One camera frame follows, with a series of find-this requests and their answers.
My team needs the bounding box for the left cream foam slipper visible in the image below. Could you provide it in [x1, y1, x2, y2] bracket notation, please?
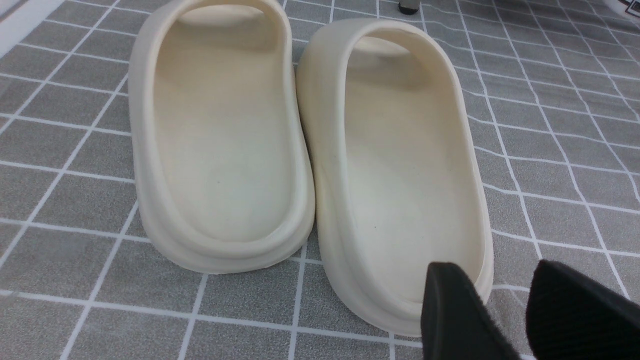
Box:
[127, 0, 315, 275]

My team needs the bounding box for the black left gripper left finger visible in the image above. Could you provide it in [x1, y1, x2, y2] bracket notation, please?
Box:
[420, 262, 521, 360]

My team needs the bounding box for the cream foam slipper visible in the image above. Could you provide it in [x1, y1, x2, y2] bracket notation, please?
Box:
[295, 18, 494, 337]
[127, 0, 315, 275]

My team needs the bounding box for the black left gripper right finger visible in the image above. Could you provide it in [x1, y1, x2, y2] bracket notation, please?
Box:
[525, 259, 640, 360]

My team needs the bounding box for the grey checked tablecloth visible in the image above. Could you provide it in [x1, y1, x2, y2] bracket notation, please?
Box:
[0, 0, 640, 360]

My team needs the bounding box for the right cream foam slipper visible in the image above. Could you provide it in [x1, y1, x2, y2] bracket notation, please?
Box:
[295, 18, 494, 337]

